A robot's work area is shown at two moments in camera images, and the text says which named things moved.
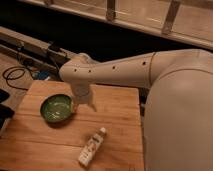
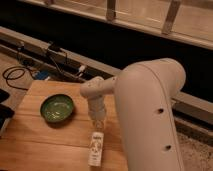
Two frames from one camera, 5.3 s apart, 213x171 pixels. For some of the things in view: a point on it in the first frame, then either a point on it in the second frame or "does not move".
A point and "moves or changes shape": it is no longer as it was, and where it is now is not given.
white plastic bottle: (92, 148) moves or changes shape
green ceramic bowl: (57, 108) does not move
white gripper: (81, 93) → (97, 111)
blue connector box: (42, 74) does not move
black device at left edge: (5, 112) does not move
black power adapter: (54, 47) does not move
